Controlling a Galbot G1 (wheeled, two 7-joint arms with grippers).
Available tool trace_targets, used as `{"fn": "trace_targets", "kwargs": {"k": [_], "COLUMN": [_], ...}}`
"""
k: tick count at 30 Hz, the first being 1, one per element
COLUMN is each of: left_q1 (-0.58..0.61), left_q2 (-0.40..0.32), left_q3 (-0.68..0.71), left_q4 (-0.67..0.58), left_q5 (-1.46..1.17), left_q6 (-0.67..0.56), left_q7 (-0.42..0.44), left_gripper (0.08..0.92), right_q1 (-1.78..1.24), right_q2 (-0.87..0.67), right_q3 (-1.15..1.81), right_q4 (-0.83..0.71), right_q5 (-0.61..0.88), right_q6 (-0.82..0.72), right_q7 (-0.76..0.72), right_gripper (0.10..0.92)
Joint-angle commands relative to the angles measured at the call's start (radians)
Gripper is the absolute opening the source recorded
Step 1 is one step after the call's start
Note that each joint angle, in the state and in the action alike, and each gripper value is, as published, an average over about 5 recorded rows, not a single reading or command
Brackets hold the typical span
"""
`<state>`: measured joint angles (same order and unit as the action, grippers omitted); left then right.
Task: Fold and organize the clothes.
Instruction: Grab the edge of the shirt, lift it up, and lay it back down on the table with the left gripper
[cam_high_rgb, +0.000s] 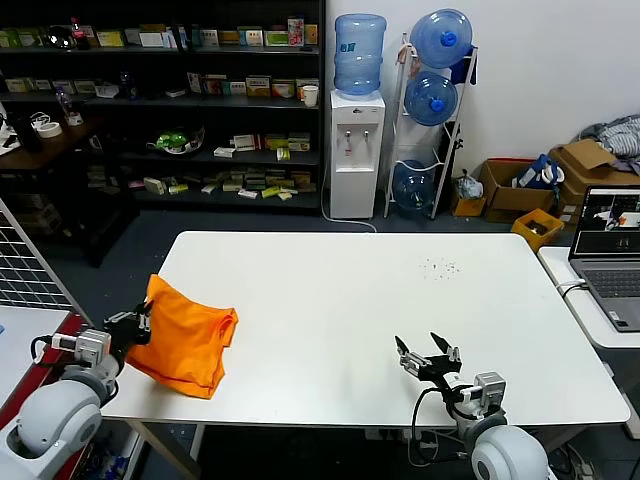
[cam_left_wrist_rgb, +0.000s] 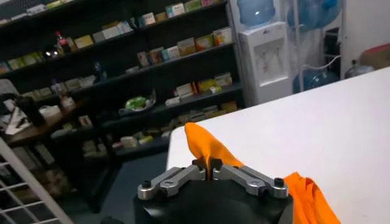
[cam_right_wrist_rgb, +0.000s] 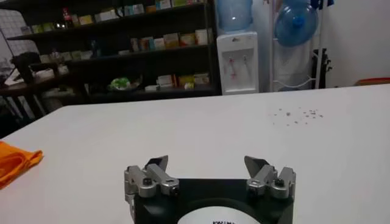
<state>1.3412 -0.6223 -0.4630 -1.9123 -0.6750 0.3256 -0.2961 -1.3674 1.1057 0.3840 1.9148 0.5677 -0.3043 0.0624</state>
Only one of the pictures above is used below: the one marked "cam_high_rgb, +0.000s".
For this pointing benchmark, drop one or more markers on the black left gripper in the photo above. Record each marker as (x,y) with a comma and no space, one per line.
(127,332)

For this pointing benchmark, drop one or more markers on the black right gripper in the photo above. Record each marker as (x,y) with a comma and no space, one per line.
(444,372)

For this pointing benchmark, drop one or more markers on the orange t-shirt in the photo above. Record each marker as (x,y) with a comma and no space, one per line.
(185,335)

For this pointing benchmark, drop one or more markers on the pile of grey blue clothes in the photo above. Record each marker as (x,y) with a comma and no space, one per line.
(621,134)

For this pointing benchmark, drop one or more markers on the large white table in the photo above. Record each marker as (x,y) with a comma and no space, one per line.
(350,280)

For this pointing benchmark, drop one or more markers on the small white side table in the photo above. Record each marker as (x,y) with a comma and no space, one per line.
(551,260)

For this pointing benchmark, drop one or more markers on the yellow plastic crate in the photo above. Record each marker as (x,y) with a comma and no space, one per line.
(523,230)

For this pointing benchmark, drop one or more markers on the small cardboard box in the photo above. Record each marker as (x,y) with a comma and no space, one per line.
(468,205)

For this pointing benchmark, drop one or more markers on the open cardboard box red rim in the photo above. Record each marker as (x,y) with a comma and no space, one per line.
(501,199)

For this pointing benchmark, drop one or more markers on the grey plastic bag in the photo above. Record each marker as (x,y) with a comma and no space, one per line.
(468,185)

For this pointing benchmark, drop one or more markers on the clear bowl with green packets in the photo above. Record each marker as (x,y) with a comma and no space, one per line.
(173,142)

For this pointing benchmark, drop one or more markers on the white water dispenser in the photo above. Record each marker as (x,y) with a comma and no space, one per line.
(356,189)

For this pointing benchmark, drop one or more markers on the grey laptop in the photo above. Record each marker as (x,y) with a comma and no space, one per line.
(611,285)

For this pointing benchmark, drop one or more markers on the brown wooden table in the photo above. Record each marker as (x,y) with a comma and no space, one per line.
(45,149)

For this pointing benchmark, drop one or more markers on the red white medicine box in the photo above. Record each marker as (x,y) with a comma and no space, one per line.
(246,143)

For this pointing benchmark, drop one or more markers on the white tape roll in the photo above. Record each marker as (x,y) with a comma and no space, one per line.
(50,132)

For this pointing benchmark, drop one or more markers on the blue bag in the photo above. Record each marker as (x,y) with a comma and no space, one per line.
(533,172)

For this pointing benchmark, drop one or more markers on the black cylinder container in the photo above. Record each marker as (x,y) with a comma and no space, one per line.
(27,134)

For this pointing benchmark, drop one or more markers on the clear bottle purple label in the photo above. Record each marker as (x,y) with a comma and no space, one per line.
(64,104)

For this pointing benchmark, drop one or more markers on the black shelving unit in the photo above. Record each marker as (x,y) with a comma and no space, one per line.
(225,102)

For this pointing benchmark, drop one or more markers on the dark blue bottle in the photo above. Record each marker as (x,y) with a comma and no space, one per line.
(128,88)

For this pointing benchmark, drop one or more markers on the white jug rack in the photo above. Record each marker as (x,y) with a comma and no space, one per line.
(396,129)

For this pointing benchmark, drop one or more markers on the large brown cardboard box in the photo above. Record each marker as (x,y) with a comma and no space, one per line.
(586,154)

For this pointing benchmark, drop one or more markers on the yellow white medicine box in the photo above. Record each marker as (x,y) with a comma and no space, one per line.
(259,87)

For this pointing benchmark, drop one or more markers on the orange white medicine box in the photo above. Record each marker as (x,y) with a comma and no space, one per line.
(284,89)

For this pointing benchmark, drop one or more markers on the white paper cup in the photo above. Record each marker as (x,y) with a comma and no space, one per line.
(310,96)

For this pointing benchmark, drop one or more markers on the plain white box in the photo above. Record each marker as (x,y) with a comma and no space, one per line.
(152,40)

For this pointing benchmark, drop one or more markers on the yellow green box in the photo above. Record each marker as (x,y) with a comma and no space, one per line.
(110,39)

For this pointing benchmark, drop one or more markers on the cola bottle red cap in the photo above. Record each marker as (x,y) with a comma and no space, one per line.
(80,39)

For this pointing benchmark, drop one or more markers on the white blue box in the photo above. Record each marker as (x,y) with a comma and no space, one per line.
(210,38)

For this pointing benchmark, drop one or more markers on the yellow flat box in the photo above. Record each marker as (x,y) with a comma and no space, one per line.
(228,38)

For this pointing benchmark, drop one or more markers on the shiny round bowl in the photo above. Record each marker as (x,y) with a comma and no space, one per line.
(60,38)

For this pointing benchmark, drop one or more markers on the teal white box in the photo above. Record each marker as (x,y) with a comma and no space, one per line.
(250,37)

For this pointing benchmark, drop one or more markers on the green white flat box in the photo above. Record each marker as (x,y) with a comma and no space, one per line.
(277,39)

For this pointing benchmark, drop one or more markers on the blue water jug with label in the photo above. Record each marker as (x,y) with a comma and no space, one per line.
(358,54)

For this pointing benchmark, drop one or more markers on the pink floral box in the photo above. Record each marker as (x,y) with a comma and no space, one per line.
(295,33)

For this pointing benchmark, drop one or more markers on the orange yellow box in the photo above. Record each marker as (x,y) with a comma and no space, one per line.
(311,35)

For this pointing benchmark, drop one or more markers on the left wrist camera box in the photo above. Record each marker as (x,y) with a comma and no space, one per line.
(90,346)

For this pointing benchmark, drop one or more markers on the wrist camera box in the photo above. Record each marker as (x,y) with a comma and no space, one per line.
(90,346)
(489,392)

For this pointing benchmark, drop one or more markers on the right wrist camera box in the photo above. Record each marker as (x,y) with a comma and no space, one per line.
(489,392)

